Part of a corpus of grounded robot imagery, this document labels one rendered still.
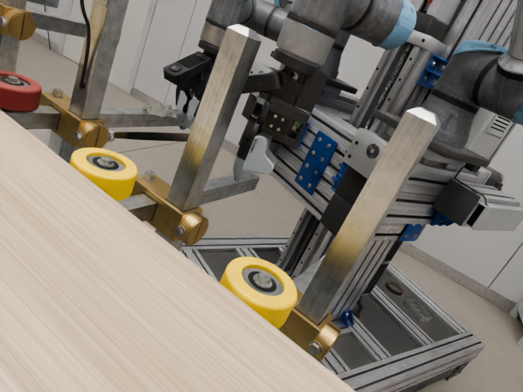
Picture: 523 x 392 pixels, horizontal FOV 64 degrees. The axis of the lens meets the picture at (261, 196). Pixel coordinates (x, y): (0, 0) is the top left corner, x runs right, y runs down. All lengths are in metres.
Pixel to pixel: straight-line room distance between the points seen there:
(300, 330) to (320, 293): 0.06
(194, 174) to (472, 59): 0.71
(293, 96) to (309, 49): 0.07
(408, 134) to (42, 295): 0.37
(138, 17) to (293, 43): 3.57
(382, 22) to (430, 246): 2.77
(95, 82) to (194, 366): 0.53
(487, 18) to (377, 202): 0.92
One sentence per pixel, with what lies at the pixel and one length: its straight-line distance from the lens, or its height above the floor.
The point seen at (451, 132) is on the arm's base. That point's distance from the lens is 1.08.
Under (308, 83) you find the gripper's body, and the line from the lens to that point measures 0.62.
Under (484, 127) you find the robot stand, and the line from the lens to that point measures 1.52.
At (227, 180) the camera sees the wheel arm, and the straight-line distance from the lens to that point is 0.81.
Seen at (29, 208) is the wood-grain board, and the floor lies 0.90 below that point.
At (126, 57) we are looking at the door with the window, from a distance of 4.20.
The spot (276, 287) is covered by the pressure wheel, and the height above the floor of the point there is 0.91.
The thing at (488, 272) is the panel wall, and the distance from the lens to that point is 3.39.
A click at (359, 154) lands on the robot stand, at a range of 1.01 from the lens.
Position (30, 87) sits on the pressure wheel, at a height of 0.91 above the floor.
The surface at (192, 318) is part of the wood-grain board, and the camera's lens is 0.37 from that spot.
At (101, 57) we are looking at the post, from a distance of 0.74.
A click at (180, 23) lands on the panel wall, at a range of 3.85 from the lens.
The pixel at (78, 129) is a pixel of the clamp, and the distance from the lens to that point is 0.77.
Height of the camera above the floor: 1.14
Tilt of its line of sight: 22 degrees down
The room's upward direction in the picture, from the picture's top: 24 degrees clockwise
